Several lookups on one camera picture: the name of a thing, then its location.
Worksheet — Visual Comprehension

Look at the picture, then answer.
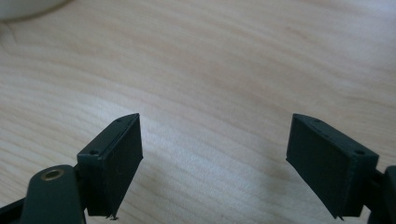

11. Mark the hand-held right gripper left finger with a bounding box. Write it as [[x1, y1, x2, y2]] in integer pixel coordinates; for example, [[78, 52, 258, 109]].
[[76, 112, 145, 220]]

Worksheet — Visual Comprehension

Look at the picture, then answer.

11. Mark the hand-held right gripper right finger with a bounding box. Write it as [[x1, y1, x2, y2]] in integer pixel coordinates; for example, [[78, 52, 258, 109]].
[[285, 113, 380, 220]]

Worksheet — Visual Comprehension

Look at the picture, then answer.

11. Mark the white bowl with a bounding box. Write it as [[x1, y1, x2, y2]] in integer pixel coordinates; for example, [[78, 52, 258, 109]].
[[0, 0, 73, 22]]

